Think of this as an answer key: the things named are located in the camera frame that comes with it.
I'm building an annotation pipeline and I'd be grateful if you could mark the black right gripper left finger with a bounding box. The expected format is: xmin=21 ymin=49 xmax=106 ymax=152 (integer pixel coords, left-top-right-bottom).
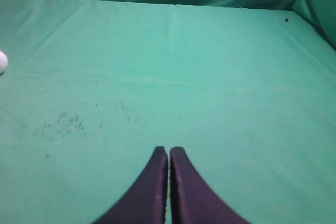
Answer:
xmin=94 ymin=146 xmax=168 ymax=224

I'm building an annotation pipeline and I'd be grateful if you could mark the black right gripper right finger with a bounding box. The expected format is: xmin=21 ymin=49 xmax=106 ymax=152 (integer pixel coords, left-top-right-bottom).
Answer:
xmin=170 ymin=147 xmax=248 ymax=223

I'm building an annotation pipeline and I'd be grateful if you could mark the white dimpled golf ball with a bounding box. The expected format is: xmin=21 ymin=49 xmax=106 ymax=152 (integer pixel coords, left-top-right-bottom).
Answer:
xmin=0 ymin=51 xmax=8 ymax=74

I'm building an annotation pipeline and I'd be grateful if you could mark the green table cloth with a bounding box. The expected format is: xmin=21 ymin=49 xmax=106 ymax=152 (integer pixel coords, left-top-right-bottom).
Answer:
xmin=1 ymin=0 xmax=335 ymax=223

